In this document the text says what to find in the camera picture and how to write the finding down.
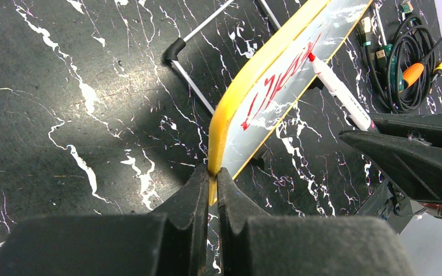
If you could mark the red white marker pen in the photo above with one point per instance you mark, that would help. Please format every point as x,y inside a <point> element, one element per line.
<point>339,90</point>

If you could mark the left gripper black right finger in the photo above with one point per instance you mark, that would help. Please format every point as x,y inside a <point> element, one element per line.
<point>255,242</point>

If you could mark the orange green sensor plug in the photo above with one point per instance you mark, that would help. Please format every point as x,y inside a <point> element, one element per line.
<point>399,79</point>

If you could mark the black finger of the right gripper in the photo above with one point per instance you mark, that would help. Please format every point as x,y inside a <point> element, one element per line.
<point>413,165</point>
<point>427,128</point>

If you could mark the metal whiteboard stand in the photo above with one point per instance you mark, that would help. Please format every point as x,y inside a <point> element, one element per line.
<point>208,57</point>

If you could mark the yellow framed whiteboard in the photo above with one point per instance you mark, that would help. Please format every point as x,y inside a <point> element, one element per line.
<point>270,83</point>

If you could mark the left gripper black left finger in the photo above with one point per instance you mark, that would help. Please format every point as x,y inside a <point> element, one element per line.
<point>170,240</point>

